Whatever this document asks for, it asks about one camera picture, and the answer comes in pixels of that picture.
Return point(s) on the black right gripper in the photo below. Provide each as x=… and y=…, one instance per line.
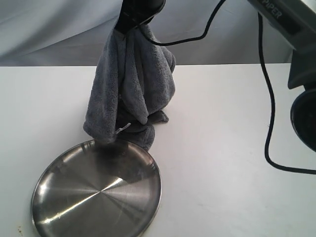
x=134, y=13

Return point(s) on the grey fluffy towel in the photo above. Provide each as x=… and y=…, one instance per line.
x=133, y=84

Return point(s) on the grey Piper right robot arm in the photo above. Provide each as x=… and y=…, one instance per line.
x=296, y=22

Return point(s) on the grey backdrop curtain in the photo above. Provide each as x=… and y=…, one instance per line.
x=73, y=32

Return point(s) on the round stainless steel plate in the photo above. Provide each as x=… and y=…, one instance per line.
x=97, y=191

